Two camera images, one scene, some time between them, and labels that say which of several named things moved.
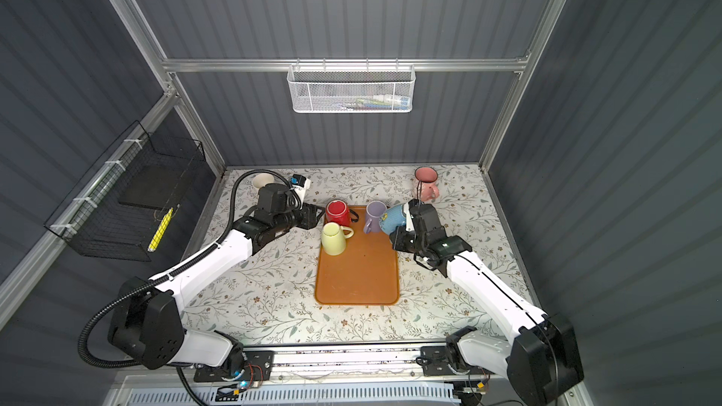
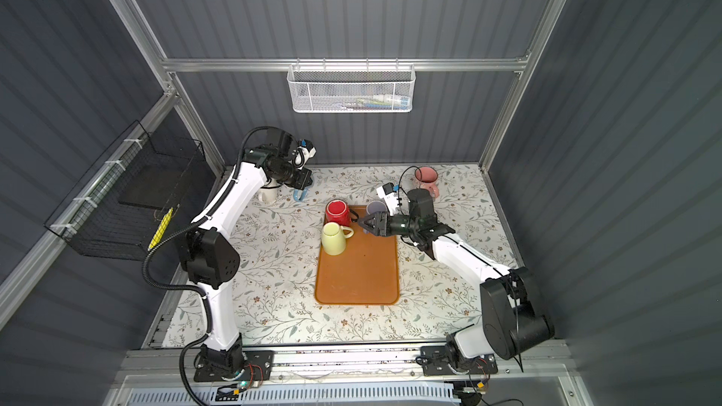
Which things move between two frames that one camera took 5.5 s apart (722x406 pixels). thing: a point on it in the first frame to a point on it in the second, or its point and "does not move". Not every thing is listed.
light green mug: [334, 238] does not move
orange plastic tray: [367, 273] does not move
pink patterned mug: [426, 179] does not move
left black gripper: [309, 217] to [305, 175]
